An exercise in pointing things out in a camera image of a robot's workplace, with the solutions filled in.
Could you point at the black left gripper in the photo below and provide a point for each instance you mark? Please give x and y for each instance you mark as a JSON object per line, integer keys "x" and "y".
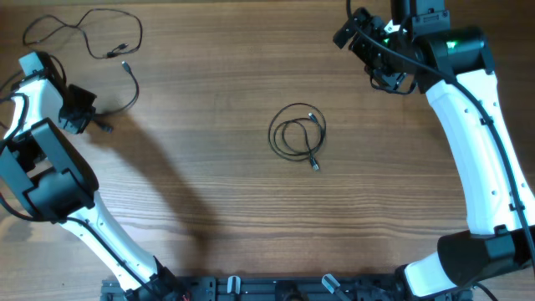
{"x": 77, "y": 126}

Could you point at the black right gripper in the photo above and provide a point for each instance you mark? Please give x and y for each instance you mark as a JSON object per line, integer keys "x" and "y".
{"x": 388, "y": 80}

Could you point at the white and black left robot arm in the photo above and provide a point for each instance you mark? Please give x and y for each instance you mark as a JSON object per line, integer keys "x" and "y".
{"x": 55, "y": 184}

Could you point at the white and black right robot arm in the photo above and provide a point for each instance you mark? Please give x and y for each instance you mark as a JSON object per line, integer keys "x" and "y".
{"x": 455, "y": 70}

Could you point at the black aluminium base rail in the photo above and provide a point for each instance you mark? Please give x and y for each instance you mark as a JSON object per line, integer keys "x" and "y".
{"x": 372, "y": 287}

